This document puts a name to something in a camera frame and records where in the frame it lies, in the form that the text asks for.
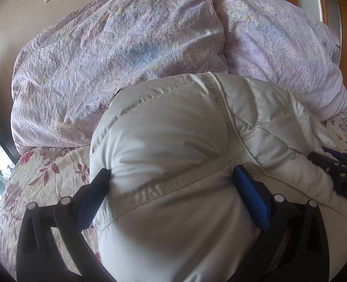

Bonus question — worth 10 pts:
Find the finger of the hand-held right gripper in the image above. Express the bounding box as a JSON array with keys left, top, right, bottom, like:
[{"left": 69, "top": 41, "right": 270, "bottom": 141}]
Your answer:
[
  {"left": 307, "top": 152, "right": 347, "bottom": 204},
  {"left": 322, "top": 146, "right": 347, "bottom": 171}
]

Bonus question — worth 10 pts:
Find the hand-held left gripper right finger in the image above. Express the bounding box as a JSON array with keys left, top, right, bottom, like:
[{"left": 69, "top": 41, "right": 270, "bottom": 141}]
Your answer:
[{"left": 220, "top": 164, "right": 330, "bottom": 282}]

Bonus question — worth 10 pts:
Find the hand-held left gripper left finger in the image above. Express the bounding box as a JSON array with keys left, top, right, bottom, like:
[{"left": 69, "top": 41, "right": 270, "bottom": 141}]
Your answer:
[{"left": 16, "top": 168, "right": 113, "bottom": 282}]

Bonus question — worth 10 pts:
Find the off-white puffer jacket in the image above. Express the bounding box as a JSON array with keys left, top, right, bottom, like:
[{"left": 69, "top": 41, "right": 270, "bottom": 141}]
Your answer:
[{"left": 90, "top": 71, "right": 347, "bottom": 282}]

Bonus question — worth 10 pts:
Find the pink floral bedsheet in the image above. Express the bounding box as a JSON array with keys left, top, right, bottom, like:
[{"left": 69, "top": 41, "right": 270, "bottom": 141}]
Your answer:
[{"left": 0, "top": 111, "right": 347, "bottom": 271}]

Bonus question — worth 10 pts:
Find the lilac floral pillow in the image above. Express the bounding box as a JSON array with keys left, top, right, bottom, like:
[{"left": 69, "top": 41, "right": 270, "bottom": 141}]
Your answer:
[
  {"left": 10, "top": 0, "right": 228, "bottom": 155},
  {"left": 208, "top": 0, "right": 347, "bottom": 121}
]

